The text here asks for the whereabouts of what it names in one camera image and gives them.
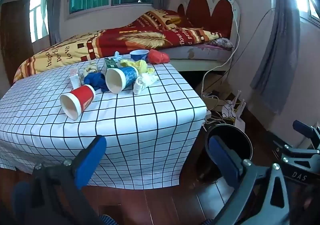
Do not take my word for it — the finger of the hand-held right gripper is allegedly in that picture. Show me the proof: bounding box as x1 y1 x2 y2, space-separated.
272 140 320 163
292 120 320 146

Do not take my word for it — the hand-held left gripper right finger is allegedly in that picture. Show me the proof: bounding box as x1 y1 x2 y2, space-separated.
208 136 304 225

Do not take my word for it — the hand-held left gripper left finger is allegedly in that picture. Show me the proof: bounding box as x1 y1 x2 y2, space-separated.
30 135 107 225

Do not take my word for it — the black trash bin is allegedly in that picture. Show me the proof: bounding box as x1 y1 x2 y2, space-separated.
204 123 253 185

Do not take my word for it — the red paper cup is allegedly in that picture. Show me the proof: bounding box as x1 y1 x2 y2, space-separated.
59 84 96 121

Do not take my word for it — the blue cloth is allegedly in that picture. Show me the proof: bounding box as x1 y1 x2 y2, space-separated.
84 72 110 93

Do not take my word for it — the red and white box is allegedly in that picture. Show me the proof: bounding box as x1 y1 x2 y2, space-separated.
69 68 84 89

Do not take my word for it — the cream patterned cloth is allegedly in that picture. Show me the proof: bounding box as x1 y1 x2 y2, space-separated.
84 62 98 77

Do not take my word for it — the blue paper cup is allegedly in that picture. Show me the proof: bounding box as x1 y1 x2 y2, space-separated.
105 65 139 94

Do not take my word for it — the green carton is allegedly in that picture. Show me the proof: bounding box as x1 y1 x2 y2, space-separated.
104 58 119 70

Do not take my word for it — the blue paper bowl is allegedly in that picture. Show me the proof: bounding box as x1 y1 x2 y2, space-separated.
129 49 150 62

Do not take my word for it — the red cloth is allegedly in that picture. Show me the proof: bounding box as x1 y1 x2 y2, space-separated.
147 49 171 64

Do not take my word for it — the white router with antennas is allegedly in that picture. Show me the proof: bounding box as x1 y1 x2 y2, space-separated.
233 90 247 131

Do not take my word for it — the white network device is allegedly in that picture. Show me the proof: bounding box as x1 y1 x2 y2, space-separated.
221 100 235 118

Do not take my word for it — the open cardboard box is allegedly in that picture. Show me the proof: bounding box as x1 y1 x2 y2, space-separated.
197 82 233 113

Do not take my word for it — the table with white grid cloth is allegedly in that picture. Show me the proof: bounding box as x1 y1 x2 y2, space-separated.
0 61 208 190

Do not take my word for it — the grey tied curtain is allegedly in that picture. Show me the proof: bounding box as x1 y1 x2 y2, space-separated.
250 0 304 115

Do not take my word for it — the grey mattress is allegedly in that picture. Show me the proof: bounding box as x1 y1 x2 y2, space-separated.
160 40 234 61

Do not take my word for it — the floral pillow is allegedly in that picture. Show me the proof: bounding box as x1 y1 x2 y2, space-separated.
207 38 235 49

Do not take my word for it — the bed with red patterned blanket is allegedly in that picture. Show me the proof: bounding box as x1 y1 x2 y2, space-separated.
14 9 222 83

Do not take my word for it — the brown wooden wardrobe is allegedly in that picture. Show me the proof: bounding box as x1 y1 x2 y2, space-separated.
0 1 35 85

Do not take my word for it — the red padded headboard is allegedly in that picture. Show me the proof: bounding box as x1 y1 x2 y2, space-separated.
177 0 242 40

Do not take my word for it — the small bright window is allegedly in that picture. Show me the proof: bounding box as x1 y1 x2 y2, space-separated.
29 0 49 43

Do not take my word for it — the white bed frame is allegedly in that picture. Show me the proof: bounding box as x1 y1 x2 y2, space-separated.
170 57 230 73

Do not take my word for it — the black cable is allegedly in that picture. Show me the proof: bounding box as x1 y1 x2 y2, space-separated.
220 8 275 85

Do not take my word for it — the white cable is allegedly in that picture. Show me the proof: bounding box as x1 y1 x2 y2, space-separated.
201 0 240 96

